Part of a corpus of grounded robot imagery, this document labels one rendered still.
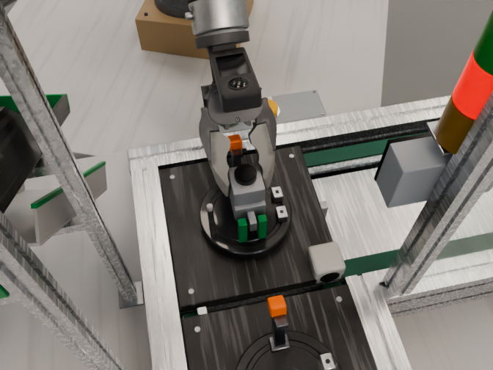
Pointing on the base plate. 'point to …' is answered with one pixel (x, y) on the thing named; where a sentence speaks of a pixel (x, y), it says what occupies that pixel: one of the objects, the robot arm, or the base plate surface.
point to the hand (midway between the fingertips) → (246, 185)
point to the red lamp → (472, 89)
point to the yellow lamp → (453, 128)
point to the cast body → (247, 193)
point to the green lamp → (485, 47)
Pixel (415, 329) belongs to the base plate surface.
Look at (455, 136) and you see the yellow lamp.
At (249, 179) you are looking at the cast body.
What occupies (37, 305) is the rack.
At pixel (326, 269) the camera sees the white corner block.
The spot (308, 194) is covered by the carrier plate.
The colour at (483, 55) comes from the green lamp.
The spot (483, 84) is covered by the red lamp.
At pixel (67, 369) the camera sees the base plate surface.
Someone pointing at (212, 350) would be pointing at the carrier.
